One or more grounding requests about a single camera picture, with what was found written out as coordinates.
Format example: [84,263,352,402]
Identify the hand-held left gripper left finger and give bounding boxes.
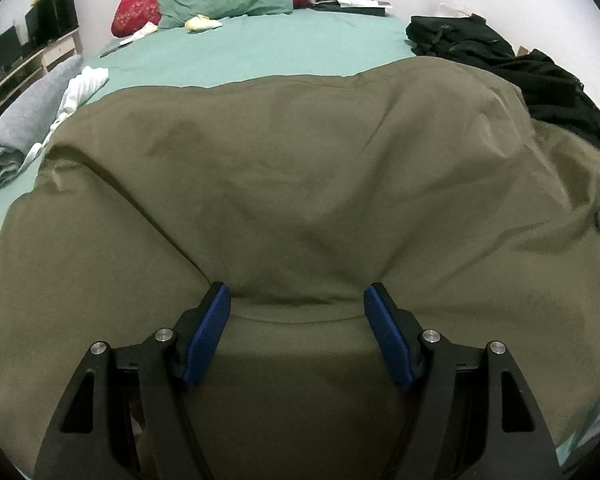
[32,281,232,480]

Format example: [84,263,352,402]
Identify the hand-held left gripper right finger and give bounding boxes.
[364,281,563,480]

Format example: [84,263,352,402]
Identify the olive green jacket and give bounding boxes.
[0,55,600,480]

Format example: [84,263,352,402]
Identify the black clothes pile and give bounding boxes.
[405,13,600,153]

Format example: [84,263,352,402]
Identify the grey folded clothes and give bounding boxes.
[0,53,85,200]

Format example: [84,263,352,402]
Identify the white garment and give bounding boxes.
[26,65,110,163]

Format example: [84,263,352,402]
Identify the bed with green sheet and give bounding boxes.
[0,7,600,471]

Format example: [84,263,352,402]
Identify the yellow cloth item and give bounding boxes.
[183,14,224,31]

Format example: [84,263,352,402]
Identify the beige computer desk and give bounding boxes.
[0,26,84,136]

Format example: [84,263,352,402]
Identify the black monitor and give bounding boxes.
[0,24,25,86]

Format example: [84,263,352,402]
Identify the black computer tower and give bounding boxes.
[24,0,79,50]

